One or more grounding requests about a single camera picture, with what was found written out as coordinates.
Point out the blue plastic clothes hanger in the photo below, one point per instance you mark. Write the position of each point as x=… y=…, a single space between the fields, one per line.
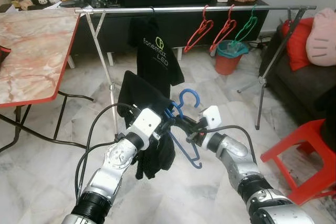
x=189 y=91

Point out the teal plastic bin liner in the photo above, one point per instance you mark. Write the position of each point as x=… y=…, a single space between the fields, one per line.
x=241 y=49

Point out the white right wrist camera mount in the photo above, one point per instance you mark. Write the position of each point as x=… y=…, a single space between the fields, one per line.
x=211 y=116

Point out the black clothes hanger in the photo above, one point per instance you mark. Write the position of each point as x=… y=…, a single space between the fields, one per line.
x=153 y=10

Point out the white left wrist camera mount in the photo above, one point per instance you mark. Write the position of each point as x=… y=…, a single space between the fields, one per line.
x=147 y=121

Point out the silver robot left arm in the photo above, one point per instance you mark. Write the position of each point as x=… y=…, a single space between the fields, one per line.
x=113 y=166

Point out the silver metal clothes rack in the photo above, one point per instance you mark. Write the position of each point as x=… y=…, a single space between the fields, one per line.
x=173 y=9

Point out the marble table with red edge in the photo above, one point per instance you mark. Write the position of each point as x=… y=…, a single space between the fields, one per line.
x=37 y=51

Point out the red plastic clothes hanger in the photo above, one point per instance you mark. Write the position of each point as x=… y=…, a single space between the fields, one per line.
x=203 y=24
x=229 y=24

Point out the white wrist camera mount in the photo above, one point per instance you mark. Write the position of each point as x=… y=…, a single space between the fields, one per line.
x=147 y=121
x=211 y=116

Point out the orange plastic waste bin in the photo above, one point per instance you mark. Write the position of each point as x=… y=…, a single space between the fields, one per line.
x=227 y=65

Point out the green plastic clothes hanger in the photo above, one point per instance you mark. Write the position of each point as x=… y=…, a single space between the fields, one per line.
x=251 y=23

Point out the dark grey fabric sofa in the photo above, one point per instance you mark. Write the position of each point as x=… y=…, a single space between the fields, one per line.
x=299 y=87

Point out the pink cat face cushion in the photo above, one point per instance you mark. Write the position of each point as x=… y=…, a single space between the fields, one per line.
x=321 y=40

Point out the red cushion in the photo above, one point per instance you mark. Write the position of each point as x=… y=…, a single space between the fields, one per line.
x=298 y=45

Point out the black television cabinet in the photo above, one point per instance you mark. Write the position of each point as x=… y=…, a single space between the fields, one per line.
x=115 y=30

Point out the red plastic stool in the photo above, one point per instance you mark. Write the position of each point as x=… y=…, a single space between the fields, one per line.
x=304 y=135

